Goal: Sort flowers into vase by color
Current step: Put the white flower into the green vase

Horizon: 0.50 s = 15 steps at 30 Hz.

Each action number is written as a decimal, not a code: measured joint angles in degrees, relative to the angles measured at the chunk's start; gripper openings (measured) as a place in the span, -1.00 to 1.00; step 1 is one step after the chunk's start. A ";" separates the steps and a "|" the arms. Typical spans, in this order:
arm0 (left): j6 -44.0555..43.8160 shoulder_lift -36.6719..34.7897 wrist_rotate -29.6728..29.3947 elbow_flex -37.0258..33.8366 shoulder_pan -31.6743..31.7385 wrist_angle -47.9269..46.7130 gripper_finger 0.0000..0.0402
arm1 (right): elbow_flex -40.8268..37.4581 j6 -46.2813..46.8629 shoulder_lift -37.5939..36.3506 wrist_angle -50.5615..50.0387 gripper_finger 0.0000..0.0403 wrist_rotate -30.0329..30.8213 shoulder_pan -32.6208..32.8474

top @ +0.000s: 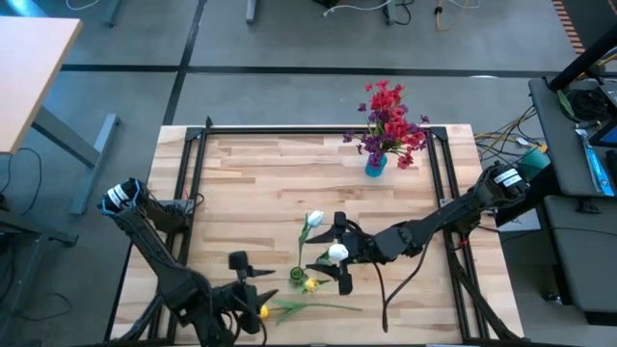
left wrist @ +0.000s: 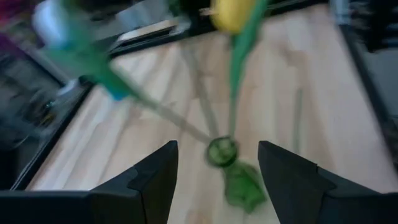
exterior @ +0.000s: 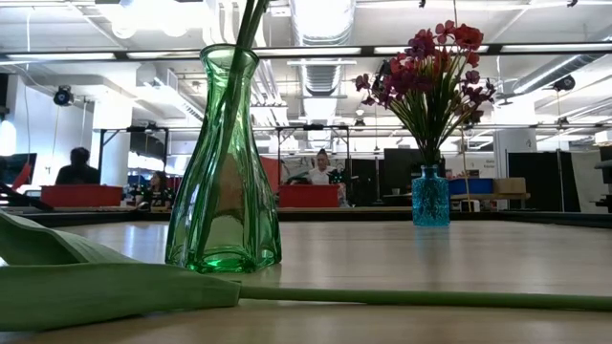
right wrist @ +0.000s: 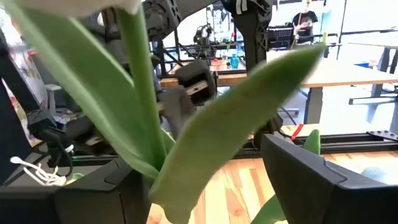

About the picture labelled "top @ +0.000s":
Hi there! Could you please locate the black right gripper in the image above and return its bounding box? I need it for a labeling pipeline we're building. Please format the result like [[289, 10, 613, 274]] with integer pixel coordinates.
[[305, 211, 387, 296]]

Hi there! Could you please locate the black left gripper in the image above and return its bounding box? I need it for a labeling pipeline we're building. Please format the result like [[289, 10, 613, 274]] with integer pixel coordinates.
[[211, 250, 281, 335]]

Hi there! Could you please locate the white artificial tulip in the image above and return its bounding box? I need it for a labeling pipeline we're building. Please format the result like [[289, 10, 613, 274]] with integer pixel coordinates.
[[315, 243, 350, 267], [296, 209, 326, 271]]

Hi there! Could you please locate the yellow artificial tulip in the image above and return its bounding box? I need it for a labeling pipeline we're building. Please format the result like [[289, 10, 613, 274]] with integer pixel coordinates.
[[287, 277, 332, 296], [258, 297, 363, 325]]

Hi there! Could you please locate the red flower bunch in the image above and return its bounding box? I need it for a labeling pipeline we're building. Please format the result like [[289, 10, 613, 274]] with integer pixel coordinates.
[[363, 79, 411, 146], [385, 115, 429, 171]]

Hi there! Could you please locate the green glass vase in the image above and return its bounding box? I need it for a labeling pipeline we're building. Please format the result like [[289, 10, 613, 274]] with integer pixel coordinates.
[[288, 265, 309, 289]]

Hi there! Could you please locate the blue glass vase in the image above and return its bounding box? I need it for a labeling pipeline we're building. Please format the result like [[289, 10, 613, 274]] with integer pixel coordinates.
[[364, 152, 389, 178]]

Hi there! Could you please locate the grey metal desk leg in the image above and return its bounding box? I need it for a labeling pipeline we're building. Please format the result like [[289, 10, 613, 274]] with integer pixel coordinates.
[[31, 105, 121, 217]]

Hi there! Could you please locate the dark metal floor stand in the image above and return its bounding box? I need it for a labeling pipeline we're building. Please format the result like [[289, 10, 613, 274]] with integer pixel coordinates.
[[0, 206, 79, 248]]

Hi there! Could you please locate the dark grey side table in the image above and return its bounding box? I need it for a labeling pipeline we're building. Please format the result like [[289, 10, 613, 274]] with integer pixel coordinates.
[[527, 76, 617, 325]]

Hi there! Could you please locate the blue flat package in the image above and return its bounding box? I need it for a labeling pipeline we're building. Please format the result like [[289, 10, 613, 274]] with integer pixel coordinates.
[[575, 127, 616, 198]]

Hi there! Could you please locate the black tablet screen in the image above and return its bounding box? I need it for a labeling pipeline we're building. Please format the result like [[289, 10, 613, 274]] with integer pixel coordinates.
[[588, 118, 617, 148]]

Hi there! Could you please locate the light wooden desk top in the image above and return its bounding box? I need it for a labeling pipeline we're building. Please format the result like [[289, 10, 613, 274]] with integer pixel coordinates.
[[0, 16, 84, 155]]

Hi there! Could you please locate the black diagonal pole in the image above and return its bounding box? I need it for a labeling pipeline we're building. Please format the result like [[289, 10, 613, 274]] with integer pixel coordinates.
[[548, 22, 617, 92]]

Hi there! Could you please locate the white floor cable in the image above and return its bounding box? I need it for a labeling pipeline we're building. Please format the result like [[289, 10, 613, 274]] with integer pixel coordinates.
[[321, 0, 394, 18]]

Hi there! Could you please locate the black cable coil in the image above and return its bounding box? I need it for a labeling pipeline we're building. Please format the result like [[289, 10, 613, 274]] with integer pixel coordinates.
[[562, 86, 604, 122]]

